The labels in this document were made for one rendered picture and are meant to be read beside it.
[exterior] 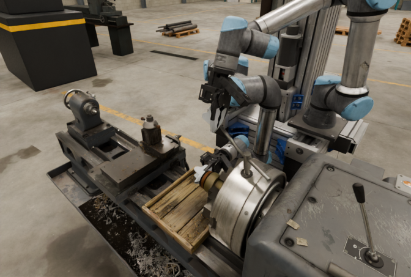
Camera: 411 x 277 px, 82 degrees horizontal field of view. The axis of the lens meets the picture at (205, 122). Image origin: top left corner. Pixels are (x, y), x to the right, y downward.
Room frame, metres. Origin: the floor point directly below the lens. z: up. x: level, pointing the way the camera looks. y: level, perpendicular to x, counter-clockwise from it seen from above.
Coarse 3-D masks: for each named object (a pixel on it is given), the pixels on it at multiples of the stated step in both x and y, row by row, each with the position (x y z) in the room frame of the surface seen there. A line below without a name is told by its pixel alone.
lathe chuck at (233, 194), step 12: (240, 168) 0.58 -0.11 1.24; (252, 168) 0.58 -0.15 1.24; (264, 168) 0.59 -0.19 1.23; (228, 180) 0.54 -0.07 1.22; (240, 180) 0.54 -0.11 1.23; (252, 180) 0.53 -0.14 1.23; (228, 192) 0.51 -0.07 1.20; (240, 192) 0.50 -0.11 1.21; (216, 204) 0.50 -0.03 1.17; (228, 204) 0.48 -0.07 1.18; (240, 204) 0.47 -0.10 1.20; (216, 216) 0.48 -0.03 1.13; (228, 216) 0.46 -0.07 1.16; (216, 228) 0.46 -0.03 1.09; (228, 228) 0.44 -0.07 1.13; (228, 240) 0.43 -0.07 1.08
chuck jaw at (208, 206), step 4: (212, 188) 0.62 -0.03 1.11; (216, 188) 0.62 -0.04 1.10; (208, 192) 0.61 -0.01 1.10; (212, 192) 0.60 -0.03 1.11; (216, 192) 0.60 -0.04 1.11; (208, 196) 0.58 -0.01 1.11; (212, 196) 0.58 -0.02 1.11; (216, 196) 0.58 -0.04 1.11; (208, 200) 0.57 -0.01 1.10; (212, 200) 0.56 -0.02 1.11; (208, 204) 0.54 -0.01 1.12; (212, 204) 0.54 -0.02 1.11; (204, 208) 0.52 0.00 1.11; (208, 208) 0.52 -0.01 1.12; (204, 212) 0.52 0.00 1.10; (208, 212) 0.51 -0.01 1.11; (208, 216) 0.51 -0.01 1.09; (212, 220) 0.48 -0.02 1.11; (212, 224) 0.48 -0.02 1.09; (216, 224) 0.47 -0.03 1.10
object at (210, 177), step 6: (204, 174) 0.68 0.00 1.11; (210, 174) 0.67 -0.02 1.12; (216, 174) 0.68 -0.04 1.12; (204, 180) 0.66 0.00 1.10; (210, 180) 0.65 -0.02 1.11; (216, 180) 0.65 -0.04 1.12; (222, 180) 0.66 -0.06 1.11; (204, 186) 0.65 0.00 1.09; (210, 186) 0.63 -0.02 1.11; (216, 186) 0.63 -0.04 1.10
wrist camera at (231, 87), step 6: (228, 78) 0.71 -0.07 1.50; (222, 84) 0.69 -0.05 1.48; (228, 84) 0.68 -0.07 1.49; (234, 84) 0.70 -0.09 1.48; (228, 90) 0.67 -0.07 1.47; (234, 90) 0.66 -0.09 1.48; (240, 90) 0.68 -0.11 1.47; (234, 96) 0.66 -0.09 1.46; (240, 96) 0.65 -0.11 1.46; (246, 96) 0.65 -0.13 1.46; (240, 102) 0.64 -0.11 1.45; (246, 102) 0.63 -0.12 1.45
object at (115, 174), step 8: (168, 136) 1.16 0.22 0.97; (176, 144) 1.08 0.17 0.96; (128, 152) 1.00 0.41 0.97; (136, 152) 1.00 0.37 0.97; (144, 152) 1.00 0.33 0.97; (120, 160) 0.94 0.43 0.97; (128, 160) 0.94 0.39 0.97; (136, 160) 0.94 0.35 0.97; (144, 160) 0.94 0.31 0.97; (152, 160) 0.94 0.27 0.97; (160, 160) 0.97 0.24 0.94; (104, 168) 0.88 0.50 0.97; (112, 168) 0.88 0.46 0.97; (120, 168) 0.88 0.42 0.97; (128, 168) 0.88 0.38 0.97; (136, 168) 0.88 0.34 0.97; (144, 168) 0.89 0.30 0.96; (104, 176) 0.87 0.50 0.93; (112, 176) 0.82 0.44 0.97; (120, 176) 0.82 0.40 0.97; (128, 176) 0.82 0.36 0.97; (136, 176) 0.86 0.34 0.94; (120, 184) 0.79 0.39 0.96
